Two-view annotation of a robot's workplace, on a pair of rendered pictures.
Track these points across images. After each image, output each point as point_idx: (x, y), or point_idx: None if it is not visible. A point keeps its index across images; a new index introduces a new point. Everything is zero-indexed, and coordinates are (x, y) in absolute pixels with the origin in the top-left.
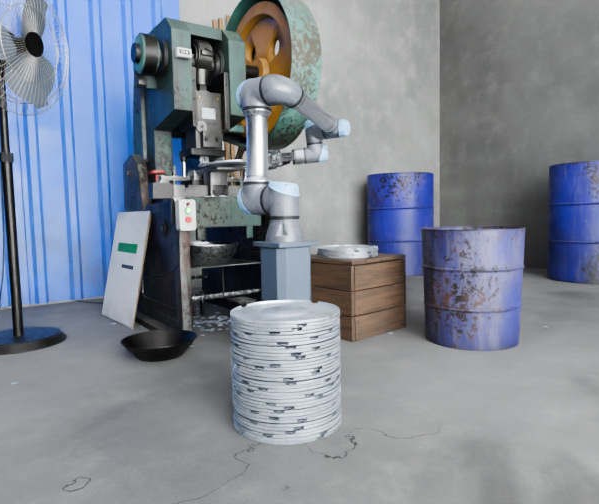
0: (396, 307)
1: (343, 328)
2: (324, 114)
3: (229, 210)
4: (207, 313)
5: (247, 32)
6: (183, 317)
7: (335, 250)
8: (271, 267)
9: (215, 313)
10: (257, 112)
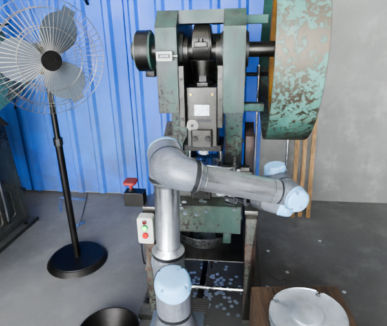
0: None
1: None
2: (251, 193)
3: (203, 218)
4: (218, 264)
5: None
6: (150, 301)
7: (275, 325)
8: None
9: (223, 268)
10: (157, 186)
